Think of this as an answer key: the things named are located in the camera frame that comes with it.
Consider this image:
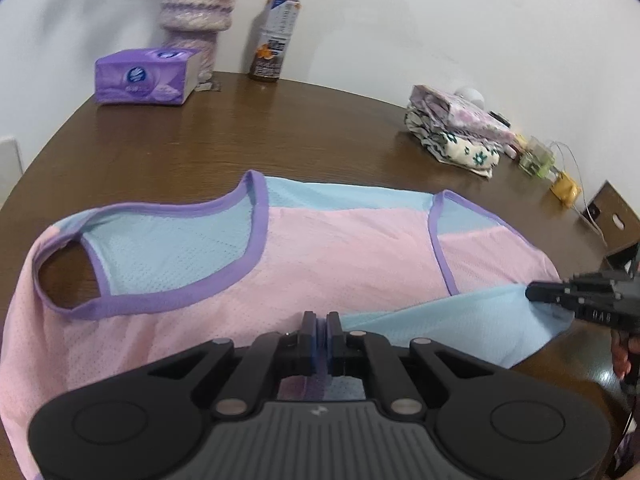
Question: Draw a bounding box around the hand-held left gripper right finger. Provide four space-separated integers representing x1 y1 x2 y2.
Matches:
326 311 497 418

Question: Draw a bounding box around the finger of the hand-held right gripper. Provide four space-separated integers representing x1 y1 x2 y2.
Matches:
565 269 639 289
525 281 622 312

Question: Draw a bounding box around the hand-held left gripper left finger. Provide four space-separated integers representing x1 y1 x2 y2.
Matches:
147 311 320 419

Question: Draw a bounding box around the pink blue mesh vest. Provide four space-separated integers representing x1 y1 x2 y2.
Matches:
0 170 576 480

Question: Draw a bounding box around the person's right hand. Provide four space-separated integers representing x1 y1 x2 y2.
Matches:
611 331 640 381

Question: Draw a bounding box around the brown cardboard sheet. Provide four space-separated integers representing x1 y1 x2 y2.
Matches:
582 180 640 256

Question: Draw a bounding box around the yellow mug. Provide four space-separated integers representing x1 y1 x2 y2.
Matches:
550 171 582 206

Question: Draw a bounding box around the clear glass cup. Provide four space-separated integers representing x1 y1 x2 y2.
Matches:
519 136 556 178

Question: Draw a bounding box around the cream floral folded cloth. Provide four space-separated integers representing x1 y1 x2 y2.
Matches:
404 110 501 177

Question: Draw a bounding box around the pink floral folded cloth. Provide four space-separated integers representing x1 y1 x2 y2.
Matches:
410 84 516 148

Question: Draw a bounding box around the white round speaker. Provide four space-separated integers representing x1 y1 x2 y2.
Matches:
454 87 486 111

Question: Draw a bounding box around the purple tissue pack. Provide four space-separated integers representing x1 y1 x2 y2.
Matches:
95 47 205 107

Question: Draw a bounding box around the tea bottle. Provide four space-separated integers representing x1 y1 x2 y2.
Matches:
249 0 301 83

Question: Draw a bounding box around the purple fuzzy vase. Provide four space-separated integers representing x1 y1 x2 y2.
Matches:
159 0 246 73

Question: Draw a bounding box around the white charging cable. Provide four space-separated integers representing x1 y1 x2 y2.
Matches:
550 142 608 248

